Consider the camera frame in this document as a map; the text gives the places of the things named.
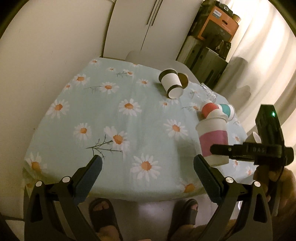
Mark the brown kraft paper cup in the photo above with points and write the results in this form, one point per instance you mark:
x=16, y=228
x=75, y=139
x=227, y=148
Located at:
x=184, y=79

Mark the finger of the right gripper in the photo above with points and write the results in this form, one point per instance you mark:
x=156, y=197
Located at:
x=243, y=152

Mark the teal sleeve paper cup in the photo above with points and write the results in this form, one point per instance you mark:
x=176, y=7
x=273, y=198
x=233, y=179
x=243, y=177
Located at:
x=227, y=109

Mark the daisy print blue tablecloth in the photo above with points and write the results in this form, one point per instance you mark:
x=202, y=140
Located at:
x=120, y=111

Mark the black left slipper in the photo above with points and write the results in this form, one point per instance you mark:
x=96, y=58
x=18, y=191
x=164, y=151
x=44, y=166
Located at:
x=103, y=220

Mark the black bag on box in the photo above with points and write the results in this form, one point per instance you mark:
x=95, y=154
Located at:
x=209, y=4

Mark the white double door wardrobe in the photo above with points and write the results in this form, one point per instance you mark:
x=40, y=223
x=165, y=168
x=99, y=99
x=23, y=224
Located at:
x=158, y=28

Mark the black right slipper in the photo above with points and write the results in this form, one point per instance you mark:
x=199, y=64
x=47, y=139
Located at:
x=184, y=213

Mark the gold tin can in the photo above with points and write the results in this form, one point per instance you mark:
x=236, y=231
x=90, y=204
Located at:
x=236, y=18

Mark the black handbag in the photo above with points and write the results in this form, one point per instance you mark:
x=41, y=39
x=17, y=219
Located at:
x=218, y=45

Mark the dark grey suitcase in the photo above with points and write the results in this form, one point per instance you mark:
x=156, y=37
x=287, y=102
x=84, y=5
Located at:
x=205, y=64

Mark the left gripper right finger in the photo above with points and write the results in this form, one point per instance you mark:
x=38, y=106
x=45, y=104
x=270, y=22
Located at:
x=254, y=220

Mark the black banded white paper cup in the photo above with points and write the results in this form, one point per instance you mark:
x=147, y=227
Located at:
x=171, y=83

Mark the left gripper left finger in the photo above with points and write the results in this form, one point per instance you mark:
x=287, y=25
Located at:
x=42, y=221

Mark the orange cardboard box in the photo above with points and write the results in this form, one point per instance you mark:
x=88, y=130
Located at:
x=216, y=22

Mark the red striped white paper cup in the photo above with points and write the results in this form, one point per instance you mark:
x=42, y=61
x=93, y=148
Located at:
x=211, y=110

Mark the black slipper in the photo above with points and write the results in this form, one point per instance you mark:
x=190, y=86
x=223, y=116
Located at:
x=184, y=213
x=103, y=220

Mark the cream curtain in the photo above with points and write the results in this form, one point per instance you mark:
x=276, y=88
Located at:
x=261, y=68

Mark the pink sleeve paper cup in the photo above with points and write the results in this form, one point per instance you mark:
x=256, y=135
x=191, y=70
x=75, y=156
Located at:
x=213, y=131

